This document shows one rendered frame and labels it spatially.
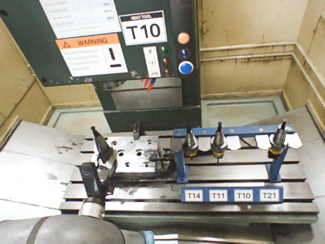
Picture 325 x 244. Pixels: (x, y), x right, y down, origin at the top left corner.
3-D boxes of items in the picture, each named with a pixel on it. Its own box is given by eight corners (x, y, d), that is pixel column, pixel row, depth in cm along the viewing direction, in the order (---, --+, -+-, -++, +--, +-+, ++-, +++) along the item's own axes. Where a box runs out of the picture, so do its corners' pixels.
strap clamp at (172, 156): (176, 171, 122) (173, 153, 111) (151, 171, 124) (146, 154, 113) (177, 165, 124) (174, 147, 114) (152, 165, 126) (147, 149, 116)
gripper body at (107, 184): (97, 179, 85) (88, 212, 77) (88, 167, 79) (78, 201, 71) (117, 179, 84) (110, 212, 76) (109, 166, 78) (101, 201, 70)
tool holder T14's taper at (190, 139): (197, 138, 93) (195, 126, 88) (195, 147, 90) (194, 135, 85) (185, 137, 94) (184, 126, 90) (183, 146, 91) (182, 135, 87)
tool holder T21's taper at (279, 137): (281, 133, 89) (285, 121, 84) (287, 142, 86) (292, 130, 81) (270, 136, 89) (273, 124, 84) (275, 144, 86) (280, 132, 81)
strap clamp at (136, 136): (141, 150, 135) (136, 132, 124) (136, 150, 135) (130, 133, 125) (144, 132, 144) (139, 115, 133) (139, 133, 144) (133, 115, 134)
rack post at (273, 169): (281, 182, 110) (299, 142, 89) (270, 182, 110) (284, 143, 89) (276, 164, 117) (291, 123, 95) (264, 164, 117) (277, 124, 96)
